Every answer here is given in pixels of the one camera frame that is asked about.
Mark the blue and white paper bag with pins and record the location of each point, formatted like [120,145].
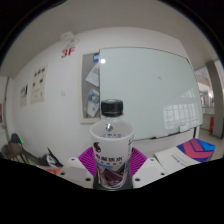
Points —
[186,153]

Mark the dark wooden chair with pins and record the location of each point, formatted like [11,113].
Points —
[13,148]

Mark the grey notice board with papers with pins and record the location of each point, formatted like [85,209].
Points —
[89,90]

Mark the clear bottle with black cap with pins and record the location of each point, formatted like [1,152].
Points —
[111,146]

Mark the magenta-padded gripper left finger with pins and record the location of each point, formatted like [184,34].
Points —
[76,170]

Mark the large whiteboard on stand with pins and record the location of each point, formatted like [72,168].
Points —
[150,90]

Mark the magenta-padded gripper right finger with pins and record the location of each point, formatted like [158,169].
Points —
[148,170]

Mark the small white wall poster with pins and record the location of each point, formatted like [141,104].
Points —
[23,95]

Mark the large white wall poster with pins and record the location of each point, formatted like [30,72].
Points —
[39,85]

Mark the black bag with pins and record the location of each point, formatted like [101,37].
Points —
[53,159]

